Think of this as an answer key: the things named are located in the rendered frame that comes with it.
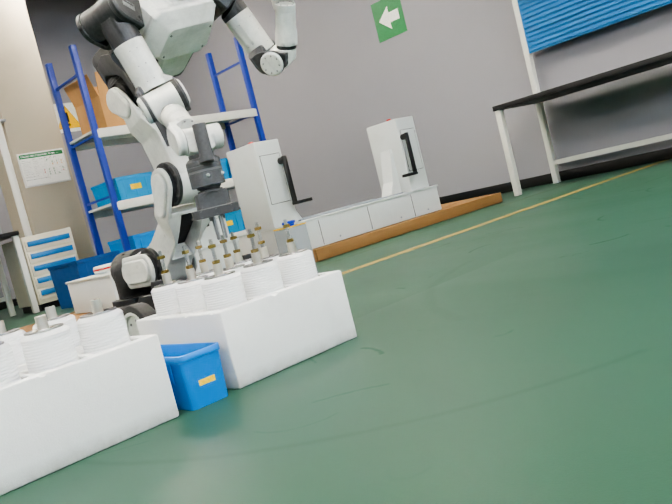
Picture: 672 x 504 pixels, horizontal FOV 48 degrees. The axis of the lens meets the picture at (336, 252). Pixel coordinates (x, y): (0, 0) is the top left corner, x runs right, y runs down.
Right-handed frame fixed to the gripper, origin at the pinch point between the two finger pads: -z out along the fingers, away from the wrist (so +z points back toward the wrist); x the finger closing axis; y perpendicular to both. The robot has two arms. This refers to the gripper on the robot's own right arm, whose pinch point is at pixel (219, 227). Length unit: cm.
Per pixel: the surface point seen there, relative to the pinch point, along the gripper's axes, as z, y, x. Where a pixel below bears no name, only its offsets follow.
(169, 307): -16.5, 0.0, 17.3
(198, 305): -16.9, 10.5, 10.8
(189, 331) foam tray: -21.9, 14.0, 14.6
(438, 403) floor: -36, 81, -18
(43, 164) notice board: 102, -638, 91
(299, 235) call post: -7.9, -17.4, -23.4
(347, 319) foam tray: -30.7, 8.8, -24.7
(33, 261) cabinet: 7, -539, 113
